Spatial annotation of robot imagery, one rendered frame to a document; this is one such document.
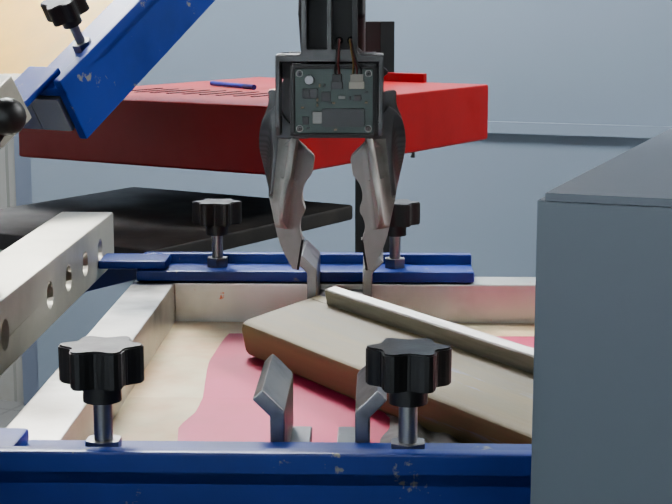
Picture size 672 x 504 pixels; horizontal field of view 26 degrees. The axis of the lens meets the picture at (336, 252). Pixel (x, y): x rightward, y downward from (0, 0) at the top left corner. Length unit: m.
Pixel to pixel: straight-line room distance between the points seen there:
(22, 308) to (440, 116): 1.30
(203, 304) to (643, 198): 1.05
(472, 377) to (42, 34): 0.85
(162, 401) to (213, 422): 0.07
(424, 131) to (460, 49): 1.68
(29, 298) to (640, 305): 0.82
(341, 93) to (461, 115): 1.37
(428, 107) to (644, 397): 1.95
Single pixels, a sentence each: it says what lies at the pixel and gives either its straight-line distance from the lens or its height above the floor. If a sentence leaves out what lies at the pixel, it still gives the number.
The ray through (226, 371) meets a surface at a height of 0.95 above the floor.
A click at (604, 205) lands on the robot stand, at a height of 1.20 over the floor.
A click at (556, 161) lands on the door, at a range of 3.83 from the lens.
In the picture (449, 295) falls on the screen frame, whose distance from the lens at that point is 1.29.
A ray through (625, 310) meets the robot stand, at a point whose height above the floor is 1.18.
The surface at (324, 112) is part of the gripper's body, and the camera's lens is 0.94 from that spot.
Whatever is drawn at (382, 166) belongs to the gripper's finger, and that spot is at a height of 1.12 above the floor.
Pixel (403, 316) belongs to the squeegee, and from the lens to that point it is 1.07.
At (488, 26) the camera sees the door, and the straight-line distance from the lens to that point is 3.85.
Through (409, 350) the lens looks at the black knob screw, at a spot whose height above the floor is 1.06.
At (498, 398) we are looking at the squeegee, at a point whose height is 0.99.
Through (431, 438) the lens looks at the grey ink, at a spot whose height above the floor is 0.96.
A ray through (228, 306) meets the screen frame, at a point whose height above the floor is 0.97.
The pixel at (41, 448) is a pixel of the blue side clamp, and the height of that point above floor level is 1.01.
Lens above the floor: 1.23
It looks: 10 degrees down
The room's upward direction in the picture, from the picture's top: straight up
